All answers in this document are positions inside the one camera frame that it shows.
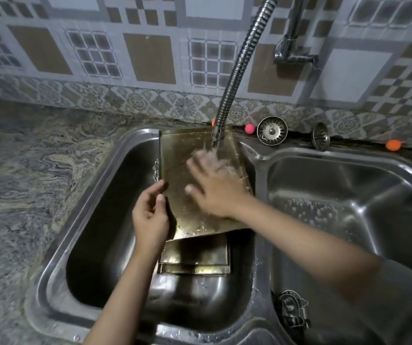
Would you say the person's left hand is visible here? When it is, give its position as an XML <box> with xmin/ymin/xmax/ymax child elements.
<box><xmin>132</xmin><ymin>179</ymin><xmax>170</xmax><ymax>255</ymax></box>

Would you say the person's right hand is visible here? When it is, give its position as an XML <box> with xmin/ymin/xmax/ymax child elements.
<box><xmin>184</xmin><ymin>149</ymin><xmax>255</xmax><ymax>220</ymax></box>

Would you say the rectangular brass tray with handle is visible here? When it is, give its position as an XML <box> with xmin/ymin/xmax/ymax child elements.
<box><xmin>152</xmin><ymin>127</ymin><xmax>255</xmax><ymax>242</ymax></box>

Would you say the person's right forearm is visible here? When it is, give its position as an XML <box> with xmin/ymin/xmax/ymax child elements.
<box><xmin>233</xmin><ymin>197</ymin><xmax>386</xmax><ymax>302</ymax></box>

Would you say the person's left forearm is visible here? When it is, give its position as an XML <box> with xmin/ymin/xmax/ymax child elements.
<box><xmin>83</xmin><ymin>248</ymin><xmax>164</xmax><ymax>345</ymax></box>

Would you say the round steel sink strainer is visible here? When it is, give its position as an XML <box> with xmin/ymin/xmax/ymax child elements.
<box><xmin>256</xmin><ymin>115</ymin><xmax>289</xmax><ymax>146</ymax></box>

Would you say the small steel drain plug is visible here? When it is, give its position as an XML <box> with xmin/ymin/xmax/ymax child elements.
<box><xmin>311</xmin><ymin>121</ymin><xmax>331</xmax><ymax>152</ymax></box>

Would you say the stainless steel double sink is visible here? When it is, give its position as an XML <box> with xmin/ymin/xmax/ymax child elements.
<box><xmin>24</xmin><ymin>127</ymin><xmax>412</xmax><ymax>345</ymax></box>

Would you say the steel drain fitting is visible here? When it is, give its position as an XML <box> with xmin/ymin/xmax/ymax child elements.
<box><xmin>277</xmin><ymin>290</ymin><xmax>312</xmax><ymax>331</ymax></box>

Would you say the grey sleeve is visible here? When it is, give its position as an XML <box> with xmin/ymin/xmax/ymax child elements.
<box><xmin>353</xmin><ymin>258</ymin><xmax>412</xmax><ymax>345</ymax></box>

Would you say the flexible steel faucet hose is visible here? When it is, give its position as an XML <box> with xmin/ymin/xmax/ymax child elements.
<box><xmin>211</xmin><ymin>0</ymin><xmax>281</xmax><ymax>149</ymax></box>

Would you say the chrome wall tap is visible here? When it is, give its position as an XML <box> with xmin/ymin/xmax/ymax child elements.
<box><xmin>273</xmin><ymin>0</ymin><xmax>320</xmax><ymax>67</ymax></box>

